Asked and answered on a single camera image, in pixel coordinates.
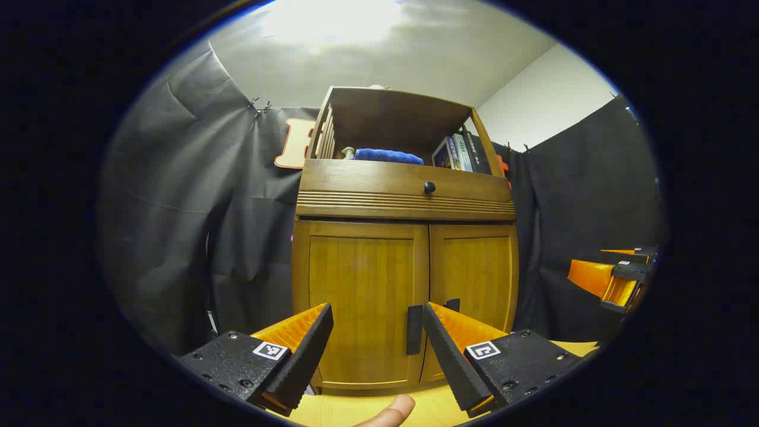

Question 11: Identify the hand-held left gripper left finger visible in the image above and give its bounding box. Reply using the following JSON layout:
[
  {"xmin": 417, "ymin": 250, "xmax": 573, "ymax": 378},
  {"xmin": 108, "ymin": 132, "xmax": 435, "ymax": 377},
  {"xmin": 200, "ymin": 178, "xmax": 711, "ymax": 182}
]
[{"xmin": 178, "ymin": 303, "xmax": 334, "ymax": 417}]

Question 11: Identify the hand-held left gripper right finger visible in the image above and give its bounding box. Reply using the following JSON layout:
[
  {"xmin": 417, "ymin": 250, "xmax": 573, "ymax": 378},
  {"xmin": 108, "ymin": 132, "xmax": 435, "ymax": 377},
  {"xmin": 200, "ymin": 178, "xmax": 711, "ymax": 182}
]
[{"xmin": 422, "ymin": 301, "xmax": 585, "ymax": 419}]

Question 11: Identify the wooden shoe cabinet door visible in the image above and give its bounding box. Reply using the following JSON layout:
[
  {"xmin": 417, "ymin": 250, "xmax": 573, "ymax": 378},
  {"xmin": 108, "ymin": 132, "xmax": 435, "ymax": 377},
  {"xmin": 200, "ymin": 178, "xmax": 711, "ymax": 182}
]
[
  {"xmin": 420, "ymin": 224, "xmax": 519, "ymax": 383},
  {"xmin": 292, "ymin": 221, "xmax": 429, "ymax": 390}
]

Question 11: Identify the wooden double-door shoe cabinet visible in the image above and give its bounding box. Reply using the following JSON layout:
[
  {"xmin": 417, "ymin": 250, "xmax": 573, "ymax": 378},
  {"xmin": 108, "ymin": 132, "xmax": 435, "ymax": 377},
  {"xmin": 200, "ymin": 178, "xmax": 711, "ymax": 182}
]
[{"xmin": 291, "ymin": 86, "xmax": 521, "ymax": 397}]

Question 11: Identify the black backdrop cloth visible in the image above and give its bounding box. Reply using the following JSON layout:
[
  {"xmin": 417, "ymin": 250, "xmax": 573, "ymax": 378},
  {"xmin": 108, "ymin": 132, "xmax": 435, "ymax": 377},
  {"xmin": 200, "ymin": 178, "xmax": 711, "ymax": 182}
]
[
  {"xmin": 98, "ymin": 40, "xmax": 324, "ymax": 356},
  {"xmin": 491, "ymin": 95, "xmax": 668, "ymax": 343}
]

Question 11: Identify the dark spine book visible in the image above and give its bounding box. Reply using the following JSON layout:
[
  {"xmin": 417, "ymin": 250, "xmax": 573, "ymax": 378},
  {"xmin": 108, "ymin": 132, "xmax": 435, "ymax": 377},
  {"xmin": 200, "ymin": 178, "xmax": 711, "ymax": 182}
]
[{"xmin": 463, "ymin": 130, "xmax": 493, "ymax": 176}]

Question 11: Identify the pale striped book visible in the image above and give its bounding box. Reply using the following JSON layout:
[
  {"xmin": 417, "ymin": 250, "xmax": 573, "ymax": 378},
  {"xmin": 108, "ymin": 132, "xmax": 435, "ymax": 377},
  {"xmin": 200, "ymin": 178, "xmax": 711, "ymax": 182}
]
[{"xmin": 452, "ymin": 134, "xmax": 474, "ymax": 173}]

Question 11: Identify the blue cover book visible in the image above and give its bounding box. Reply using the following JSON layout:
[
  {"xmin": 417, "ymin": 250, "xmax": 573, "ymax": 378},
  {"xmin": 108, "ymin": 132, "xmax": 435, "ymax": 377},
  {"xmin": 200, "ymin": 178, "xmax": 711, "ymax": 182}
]
[{"xmin": 432, "ymin": 138, "xmax": 456, "ymax": 171}]

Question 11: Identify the blue towel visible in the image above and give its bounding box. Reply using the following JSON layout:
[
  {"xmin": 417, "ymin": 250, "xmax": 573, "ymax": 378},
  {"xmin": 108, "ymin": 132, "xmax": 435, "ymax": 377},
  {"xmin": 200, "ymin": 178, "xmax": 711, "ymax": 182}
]
[{"xmin": 354, "ymin": 148, "xmax": 425, "ymax": 165}]

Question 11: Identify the black cable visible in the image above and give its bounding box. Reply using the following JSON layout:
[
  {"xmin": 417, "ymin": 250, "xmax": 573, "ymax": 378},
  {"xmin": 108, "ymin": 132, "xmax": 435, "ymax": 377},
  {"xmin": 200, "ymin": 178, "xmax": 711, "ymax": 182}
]
[{"xmin": 205, "ymin": 231, "xmax": 219, "ymax": 336}]

